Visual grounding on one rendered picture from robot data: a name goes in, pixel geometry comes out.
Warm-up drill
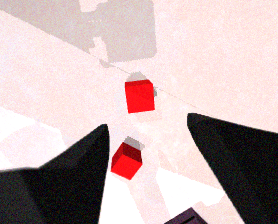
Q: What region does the red cube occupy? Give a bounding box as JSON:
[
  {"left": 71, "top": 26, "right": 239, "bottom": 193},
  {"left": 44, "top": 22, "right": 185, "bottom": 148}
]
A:
[
  {"left": 111, "top": 142, "right": 143, "bottom": 180},
  {"left": 125, "top": 79, "right": 155, "bottom": 113}
]

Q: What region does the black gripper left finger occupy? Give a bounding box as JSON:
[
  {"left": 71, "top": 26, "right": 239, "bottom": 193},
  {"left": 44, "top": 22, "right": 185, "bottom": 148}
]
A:
[{"left": 0, "top": 124, "right": 110, "bottom": 224}]

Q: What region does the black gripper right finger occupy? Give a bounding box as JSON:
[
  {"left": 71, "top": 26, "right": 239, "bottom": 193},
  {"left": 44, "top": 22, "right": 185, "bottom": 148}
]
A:
[{"left": 187, "top": 112, "right": 278, "bottom": 224}]

